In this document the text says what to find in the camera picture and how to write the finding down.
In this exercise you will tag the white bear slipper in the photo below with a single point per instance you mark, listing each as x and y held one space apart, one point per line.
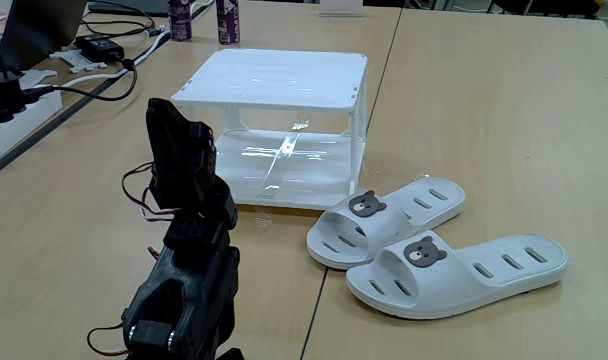
379 225
434 285

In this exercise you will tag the white open shelf box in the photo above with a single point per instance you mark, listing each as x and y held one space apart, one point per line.
274 75

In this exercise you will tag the black power adapter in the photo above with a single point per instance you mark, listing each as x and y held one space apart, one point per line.
99 47

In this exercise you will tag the white printed part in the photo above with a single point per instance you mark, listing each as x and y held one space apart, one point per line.
79 61
36 77

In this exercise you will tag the purple drink can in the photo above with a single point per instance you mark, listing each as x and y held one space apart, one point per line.
180 20
228 22

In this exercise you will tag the white power strip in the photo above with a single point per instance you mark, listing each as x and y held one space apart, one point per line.
14 130

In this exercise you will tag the dark laptop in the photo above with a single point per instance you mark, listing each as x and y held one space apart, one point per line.
39 30

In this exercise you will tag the black power plug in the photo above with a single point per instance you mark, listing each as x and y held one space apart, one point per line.
6 95

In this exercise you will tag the white stand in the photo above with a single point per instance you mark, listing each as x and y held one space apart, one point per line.
341 7

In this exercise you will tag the black chair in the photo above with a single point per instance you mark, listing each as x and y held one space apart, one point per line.
544 6

